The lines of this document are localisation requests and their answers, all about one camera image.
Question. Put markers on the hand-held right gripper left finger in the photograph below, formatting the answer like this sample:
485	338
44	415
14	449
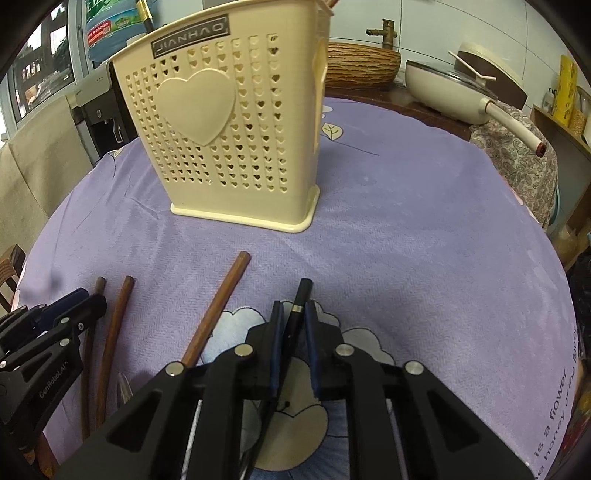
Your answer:
277	350

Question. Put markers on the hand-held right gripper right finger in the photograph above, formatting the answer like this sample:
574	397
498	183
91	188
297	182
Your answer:
314	350

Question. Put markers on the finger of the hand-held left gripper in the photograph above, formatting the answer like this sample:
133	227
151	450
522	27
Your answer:
87	310
69	299

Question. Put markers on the brown wooden chopstick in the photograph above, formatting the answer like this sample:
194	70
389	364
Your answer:
90	369
217	309
113	337

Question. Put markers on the black chopstick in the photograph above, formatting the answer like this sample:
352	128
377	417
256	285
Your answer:
302	295
144	16

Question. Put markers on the metal spoon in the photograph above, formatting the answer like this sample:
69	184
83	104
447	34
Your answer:
123	390

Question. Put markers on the cream plastic utensil holder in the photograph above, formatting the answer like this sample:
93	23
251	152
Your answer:
217	124

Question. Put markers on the wooden chair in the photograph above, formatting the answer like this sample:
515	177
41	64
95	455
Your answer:
9	277

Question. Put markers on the purple floral tablecloth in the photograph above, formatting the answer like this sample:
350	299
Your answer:
392	258

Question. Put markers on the beige cloth panel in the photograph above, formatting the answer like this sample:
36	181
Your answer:
41	170

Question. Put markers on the grey water dispenser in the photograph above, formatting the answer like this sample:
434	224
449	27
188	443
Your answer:
101	110

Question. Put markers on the metal framed window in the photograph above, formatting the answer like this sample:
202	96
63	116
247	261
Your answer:
46	69

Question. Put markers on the blue water jug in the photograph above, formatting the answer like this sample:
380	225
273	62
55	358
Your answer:
111	32

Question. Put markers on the floral patterned cloth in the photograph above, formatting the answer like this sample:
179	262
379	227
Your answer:
517	157

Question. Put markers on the white frying pan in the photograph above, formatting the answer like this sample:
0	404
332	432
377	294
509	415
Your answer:
443	92

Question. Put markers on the wicker basin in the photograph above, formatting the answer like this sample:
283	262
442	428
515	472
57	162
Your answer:
364	64

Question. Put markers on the wooden shelf unit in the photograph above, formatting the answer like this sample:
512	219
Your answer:
568	157

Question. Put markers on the brass faucet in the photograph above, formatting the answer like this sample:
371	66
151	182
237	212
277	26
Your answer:
385	32

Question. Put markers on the brown white rice cooker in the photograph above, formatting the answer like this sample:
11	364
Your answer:
503	78

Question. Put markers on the glass jar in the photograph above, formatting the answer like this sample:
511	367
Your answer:
581	113

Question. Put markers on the yellow wrap roll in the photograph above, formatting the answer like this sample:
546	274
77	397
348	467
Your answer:
568	87

